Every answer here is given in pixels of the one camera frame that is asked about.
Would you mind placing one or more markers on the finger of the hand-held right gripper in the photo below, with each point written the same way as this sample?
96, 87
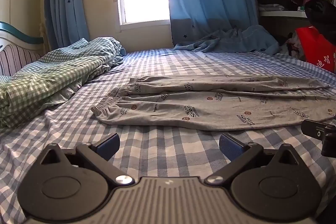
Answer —
317, 132

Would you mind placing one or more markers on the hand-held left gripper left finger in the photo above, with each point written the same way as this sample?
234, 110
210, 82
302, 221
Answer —
109, 144

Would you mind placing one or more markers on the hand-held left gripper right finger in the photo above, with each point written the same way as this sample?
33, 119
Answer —
231, 146

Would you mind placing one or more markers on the grey printed pants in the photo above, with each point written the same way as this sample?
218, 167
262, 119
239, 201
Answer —
210, 113

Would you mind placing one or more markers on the blue checked bed sheet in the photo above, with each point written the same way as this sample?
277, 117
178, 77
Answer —
157, 145

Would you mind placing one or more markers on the red shopping bag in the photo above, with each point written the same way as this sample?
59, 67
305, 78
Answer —
315, 48

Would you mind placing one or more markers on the green checked blanket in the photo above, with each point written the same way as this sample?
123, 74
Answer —
52, 74

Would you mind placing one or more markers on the pale patterned cloth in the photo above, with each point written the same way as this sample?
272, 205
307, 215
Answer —
292, 44

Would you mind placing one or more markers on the crumpled blue cloth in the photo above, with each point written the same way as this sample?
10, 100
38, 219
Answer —
236, 39

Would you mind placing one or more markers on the black garment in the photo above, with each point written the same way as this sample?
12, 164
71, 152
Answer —
321, 14

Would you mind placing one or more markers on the striped padded headboard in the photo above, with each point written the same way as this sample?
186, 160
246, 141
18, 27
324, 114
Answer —
15, 58

